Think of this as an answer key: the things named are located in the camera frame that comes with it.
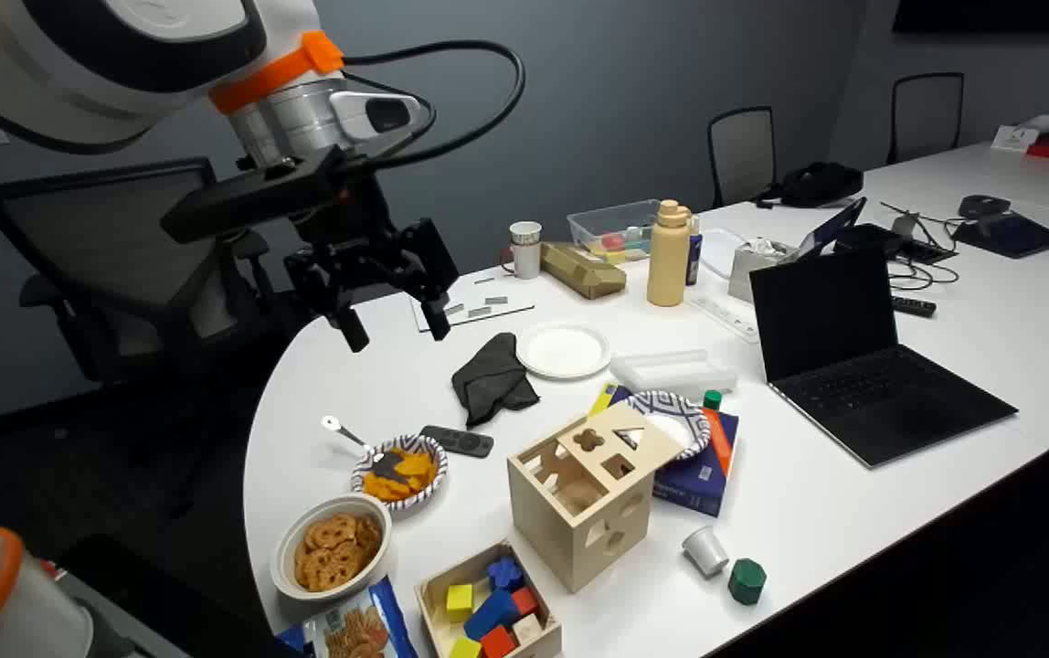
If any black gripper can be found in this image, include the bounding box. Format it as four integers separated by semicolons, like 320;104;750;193
287;177;459;351

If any small grey remote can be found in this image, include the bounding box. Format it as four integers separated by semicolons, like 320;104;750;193
420;425;494;456

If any white orange robot arm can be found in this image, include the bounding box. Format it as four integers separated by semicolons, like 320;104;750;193
0;0;459;348

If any white cup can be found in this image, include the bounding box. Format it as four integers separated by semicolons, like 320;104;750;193
507;221;541;278

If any blue striped bowl with chips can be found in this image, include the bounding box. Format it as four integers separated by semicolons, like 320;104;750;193
351;437;446;512

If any white round plate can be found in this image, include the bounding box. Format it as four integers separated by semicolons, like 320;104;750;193
520;327;611;381

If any tan rectangular block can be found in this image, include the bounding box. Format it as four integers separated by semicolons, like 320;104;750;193
541;242;626;300

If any black mesh office chair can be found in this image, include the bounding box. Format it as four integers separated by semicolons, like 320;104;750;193
0;157;278;383

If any clear plastic container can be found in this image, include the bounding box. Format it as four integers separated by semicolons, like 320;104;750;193
568;198;657;265

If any white bowl with pretzels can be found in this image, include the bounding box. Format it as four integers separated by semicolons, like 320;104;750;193
272;493;390;604

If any tan plastic bottle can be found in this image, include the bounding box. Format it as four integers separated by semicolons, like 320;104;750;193
647;200;693;309

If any wooden shape sorter box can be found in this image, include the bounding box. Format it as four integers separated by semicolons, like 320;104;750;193
507;404;682;593

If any blue patterned paper plate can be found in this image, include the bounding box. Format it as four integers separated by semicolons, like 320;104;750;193
634;392;710;461

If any wooden tray of coloured blocks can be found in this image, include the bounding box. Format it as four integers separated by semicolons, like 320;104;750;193
420;544;565;658

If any blue snack packet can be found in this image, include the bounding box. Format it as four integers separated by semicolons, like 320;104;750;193
283;579;417;658

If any blue book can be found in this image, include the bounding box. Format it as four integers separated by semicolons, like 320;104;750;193
608;387;738;515

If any grey office chair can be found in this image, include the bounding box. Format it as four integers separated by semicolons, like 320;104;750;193
710;108;774;205
887;75;965;160

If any grey cylinder block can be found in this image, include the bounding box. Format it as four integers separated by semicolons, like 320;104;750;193
684;526;728;579

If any black bag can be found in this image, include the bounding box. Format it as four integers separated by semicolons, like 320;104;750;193
768;160;862;208

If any black laptop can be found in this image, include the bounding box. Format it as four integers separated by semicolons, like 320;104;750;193
750;252;1013;467

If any green cylinder block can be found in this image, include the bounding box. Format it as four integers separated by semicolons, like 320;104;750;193
728;561;768;606

